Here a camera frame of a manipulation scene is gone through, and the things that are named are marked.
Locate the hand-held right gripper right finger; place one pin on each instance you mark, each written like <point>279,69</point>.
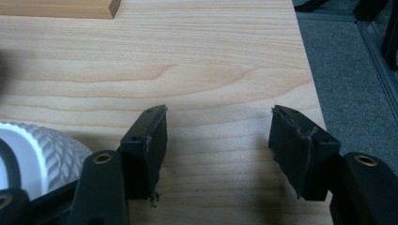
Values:
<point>300,156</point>

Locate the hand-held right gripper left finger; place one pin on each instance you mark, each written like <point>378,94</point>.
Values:
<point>142,162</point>

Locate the black white canvas sneaker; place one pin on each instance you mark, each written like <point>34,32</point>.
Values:
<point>47,156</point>

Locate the wooden three-tier shoe rack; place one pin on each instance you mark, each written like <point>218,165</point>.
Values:
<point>62,7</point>

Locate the grey metal floor rail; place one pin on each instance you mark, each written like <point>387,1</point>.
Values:
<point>380,62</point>

